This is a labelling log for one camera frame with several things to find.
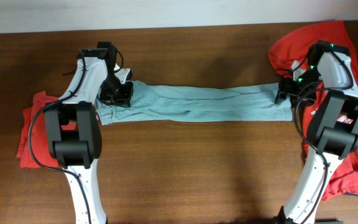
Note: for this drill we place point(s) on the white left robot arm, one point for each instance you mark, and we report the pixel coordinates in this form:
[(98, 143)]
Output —
[(73, 134)]

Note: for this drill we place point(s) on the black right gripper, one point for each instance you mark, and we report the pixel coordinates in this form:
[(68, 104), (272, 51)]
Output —
[(285, 87)]

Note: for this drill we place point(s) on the folded red t-shirt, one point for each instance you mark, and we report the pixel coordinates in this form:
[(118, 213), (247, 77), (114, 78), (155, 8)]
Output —
[(38, 135)]

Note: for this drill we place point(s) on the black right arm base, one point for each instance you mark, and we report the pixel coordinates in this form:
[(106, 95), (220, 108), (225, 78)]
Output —
[(322, 221)]

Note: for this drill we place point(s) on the light blue t-shirt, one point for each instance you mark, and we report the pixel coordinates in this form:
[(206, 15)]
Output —
[(192, 104)]

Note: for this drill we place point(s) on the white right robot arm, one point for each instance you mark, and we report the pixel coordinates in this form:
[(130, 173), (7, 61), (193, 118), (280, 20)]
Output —
[(333, 130)]

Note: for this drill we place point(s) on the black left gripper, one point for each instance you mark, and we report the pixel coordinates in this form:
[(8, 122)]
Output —
[(123, 100)]

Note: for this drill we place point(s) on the red printed t-shirt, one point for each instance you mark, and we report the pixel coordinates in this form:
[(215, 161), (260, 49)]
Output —
[(294, 47)]

